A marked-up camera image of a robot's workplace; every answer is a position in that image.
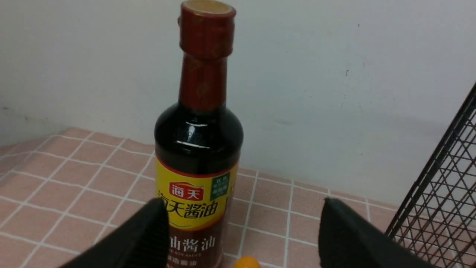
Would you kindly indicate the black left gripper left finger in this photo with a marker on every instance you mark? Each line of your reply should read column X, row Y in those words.
column 143, row 241

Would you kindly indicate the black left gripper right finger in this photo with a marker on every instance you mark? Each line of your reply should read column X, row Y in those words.
column 347, row 240

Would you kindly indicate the oyster sauce bottle orange cap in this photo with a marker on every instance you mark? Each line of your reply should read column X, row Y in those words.
column 247, row 262

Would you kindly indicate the soy sauce bottle brown label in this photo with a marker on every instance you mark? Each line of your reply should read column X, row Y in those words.
column 198, row 140

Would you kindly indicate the pink checkered tablecloth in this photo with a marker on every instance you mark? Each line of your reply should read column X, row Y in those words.
column 62, row 193

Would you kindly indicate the black wire mesh rack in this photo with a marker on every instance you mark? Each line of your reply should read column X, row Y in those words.
column 437, row 219

